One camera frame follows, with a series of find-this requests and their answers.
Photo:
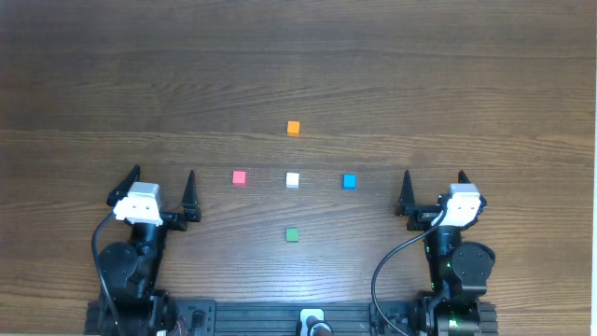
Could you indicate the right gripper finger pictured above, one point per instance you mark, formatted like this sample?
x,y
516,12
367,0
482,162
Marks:
x,y
463,178
406,198

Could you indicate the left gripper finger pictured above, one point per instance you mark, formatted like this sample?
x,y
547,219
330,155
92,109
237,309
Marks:
x,y
191,200
123,189

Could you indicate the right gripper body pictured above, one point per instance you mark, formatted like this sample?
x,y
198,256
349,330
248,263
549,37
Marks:
x,y
422,217

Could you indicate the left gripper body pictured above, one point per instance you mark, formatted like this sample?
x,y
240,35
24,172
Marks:
x,y
175,220

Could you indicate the red cube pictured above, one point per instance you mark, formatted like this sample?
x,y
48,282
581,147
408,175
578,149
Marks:
x,y
239,177

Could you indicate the green cube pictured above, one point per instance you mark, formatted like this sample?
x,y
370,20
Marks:
x,y
292,234

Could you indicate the orange cube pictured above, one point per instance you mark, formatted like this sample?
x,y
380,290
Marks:
x,y
293,128

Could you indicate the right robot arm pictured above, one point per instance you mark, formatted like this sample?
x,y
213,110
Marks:
x,y
471,266

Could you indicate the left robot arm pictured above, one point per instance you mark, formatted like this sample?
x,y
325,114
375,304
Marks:
x,y
121,266

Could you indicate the blue cube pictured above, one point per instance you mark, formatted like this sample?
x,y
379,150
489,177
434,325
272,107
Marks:
x,y
349,181

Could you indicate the white cube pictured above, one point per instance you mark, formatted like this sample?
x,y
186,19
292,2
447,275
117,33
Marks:
x,y
292,179

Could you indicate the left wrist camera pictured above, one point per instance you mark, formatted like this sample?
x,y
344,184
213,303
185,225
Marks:
x,y
140,205

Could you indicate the mounting rail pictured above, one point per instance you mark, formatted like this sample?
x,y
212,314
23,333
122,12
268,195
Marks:
x,y
261,319

